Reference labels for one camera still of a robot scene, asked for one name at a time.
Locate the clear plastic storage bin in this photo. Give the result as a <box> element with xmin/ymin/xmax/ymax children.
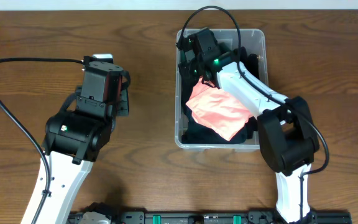
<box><xmin>175</xmin><ymin>29</ymin><xmax>269</xmax><ymax>152</ymax></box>

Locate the plain black garment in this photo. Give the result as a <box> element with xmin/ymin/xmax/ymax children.
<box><xmin>182</xmin><ymin>47</ymin><xmax>260</xmax><ymax>95</ymax></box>

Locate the pink garment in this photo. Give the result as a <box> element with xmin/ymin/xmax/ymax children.
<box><xmin>185</xmin><ymin>78</ymin><xmax>257</xmax><ymax>141</ymax></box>

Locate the dark green garment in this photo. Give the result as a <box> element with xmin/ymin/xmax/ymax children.
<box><xmin>178</xmin><ymin>38</ymin><xmax>232</xmax><ymax>63</ymax></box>

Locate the dark navy garment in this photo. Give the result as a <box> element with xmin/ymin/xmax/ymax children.
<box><xmin>181</xmin><ymin>117</ymin><xmax>258</xmax><ymax>144</ymax></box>

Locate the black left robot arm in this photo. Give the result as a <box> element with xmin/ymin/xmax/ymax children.
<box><xmin>22</xmin><ymin>54</ymin><xmax>131</xmax><ymax>223</ymax></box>

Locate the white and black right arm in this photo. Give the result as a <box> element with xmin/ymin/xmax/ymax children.
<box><xmin>177</xmin><ymin>44</ymin><xmax>326</xmax><ymax>223</ymax></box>

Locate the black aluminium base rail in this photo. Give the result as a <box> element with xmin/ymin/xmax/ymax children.
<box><xmin>68</xmin><ymin>202</ymin><xmax>353</xmax><ymax>224</ymax></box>

